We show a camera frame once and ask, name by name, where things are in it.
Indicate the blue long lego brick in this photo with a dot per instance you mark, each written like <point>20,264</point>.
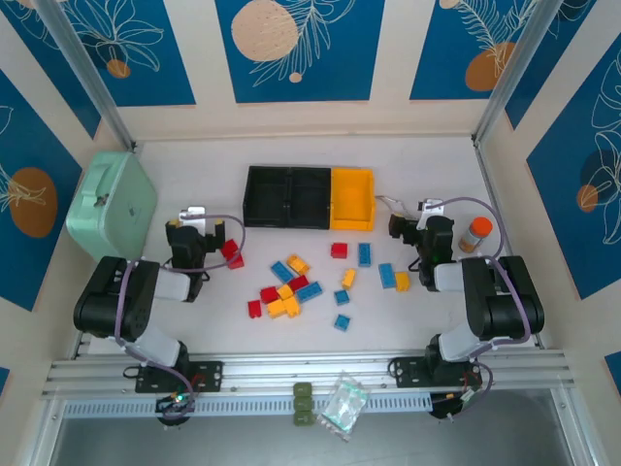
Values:
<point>281,270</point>
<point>310,291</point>
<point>386,275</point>
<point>365,254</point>

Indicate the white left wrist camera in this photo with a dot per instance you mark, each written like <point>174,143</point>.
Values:
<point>191,213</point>

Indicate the aluminium side rail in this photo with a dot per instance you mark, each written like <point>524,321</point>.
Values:
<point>487,179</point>
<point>83,344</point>

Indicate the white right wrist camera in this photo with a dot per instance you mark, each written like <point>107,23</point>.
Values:
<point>433,205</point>

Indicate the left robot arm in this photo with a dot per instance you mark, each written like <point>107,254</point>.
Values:
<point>107,301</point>

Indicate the clear plastic bag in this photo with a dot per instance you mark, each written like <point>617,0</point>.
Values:
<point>342,405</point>

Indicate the yellow plastic bin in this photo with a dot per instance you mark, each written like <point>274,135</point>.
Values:
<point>353,199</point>

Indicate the yellow lego brick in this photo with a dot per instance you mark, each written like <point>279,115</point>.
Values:
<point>402,281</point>
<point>275,308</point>
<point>348,278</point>
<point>284,291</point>
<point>292,306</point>
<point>298,264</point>

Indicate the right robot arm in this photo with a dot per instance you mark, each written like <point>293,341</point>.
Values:
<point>504,301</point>

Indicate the olive green pad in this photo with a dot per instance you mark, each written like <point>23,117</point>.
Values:
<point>303,404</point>
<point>303,418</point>
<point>303,389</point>

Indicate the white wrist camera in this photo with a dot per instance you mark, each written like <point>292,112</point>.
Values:
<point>191,213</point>
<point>433,205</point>

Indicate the orange-lid bottle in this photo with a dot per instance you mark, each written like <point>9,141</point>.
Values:
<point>478,233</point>

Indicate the blue square lego brick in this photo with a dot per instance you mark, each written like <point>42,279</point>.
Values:
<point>342,322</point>
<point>341,297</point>

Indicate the mint green carrying case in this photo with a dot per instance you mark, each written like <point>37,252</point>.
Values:
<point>116,204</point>

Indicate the aluminium frame post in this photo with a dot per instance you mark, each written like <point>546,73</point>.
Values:
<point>94,82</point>
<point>510,73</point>

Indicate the red long lego brick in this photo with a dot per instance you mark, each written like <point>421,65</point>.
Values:
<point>298,283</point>

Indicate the wide aluminium base rail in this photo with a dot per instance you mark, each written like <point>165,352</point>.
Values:
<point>310,369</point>

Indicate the black plastic bin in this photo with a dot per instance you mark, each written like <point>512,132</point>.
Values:
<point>310,196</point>
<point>266,194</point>

